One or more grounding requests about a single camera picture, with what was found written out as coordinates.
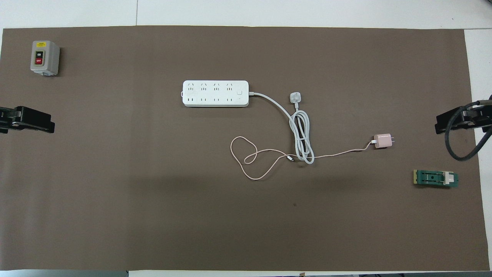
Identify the pink charger adapter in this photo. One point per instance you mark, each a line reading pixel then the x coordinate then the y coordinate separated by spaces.
pixel 381 141

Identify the brown table mat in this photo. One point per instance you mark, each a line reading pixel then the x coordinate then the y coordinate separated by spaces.
pixel 153 211

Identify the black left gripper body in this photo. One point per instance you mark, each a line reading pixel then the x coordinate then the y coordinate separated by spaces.
pixel 5 119

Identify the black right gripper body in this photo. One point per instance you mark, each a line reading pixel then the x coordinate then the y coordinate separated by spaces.
pixel 482 117

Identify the white power strip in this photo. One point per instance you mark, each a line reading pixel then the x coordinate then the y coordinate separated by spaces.
pixel 215 93

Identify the green and white connector block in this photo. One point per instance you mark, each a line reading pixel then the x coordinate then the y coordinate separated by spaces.
pixel 434 179

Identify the grey on-off switch box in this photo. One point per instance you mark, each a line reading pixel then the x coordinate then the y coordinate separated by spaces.
pixel 44 57

